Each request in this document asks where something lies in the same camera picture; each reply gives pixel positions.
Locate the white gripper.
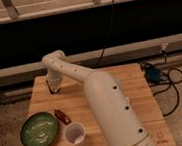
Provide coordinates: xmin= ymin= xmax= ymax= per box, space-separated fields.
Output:
xmin=46 ymin=70 xmax=62 ymax=95

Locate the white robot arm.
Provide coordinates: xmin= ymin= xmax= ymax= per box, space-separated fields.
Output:
xmin=41 ymin=50 xmax=156 ymax=146

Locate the green round bowl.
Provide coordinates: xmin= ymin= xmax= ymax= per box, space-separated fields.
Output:
xmin=20 ymin=112 xmax=59 ymax=146

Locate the white plastic cup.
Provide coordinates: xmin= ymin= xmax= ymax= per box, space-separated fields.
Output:
xmin=63 ymin=122 xmax=86 ymax=146

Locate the blue power adapter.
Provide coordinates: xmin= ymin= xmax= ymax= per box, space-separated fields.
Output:
xmin=145 ymin=67 xmax=161 ymax=83

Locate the black hanging cable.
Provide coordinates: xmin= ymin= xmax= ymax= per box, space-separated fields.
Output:
xmin=86 ymin=0 xmax=125 ymax=69

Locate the black cable on floor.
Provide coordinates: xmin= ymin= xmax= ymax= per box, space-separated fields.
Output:
xmin=139 ymin=56 xmax=182 ymax=120

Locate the metal rail frame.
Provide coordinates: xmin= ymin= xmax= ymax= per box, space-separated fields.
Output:
xmin=0 ymin=32 xmax=182 ymax=88

